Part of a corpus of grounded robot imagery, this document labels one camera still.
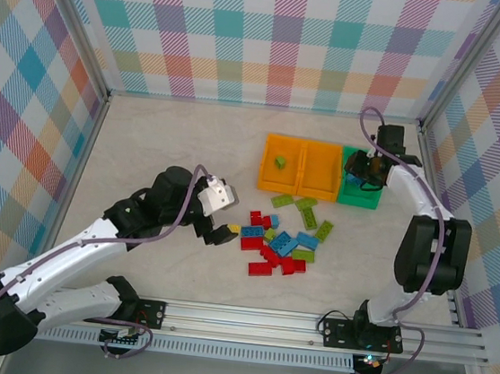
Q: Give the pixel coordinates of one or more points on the small green lego brick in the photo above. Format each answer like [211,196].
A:
[270,234]
[280,162]

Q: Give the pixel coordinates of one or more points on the small blue lego brick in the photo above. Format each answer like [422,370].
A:
[276,220]

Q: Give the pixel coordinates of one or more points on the green lego plate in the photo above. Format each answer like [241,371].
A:
[309,217]
[324,230]
[283,200]

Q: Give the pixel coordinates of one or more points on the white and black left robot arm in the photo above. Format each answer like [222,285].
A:
[41,271]

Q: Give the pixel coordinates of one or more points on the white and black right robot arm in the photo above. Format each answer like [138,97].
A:
[431,257]

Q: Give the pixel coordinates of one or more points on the green plastic bin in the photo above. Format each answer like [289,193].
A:
[357,198]

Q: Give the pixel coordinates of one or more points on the yellow plastic bin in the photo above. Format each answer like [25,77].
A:
[319,172]
[277,183]

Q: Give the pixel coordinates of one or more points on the small circuit board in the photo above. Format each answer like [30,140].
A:
[122,339]
[370,362]

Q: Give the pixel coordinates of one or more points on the aluminium frame bar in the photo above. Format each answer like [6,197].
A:
[427,148]
[263,106]
[86,150]

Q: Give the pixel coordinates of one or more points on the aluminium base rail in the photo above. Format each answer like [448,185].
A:
[239,321]

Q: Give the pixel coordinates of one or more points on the aluminium frame post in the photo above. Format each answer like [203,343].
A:
[83,26]
[465,62]

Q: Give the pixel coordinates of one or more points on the short white slotted duct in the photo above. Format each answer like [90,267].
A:
[453,311]

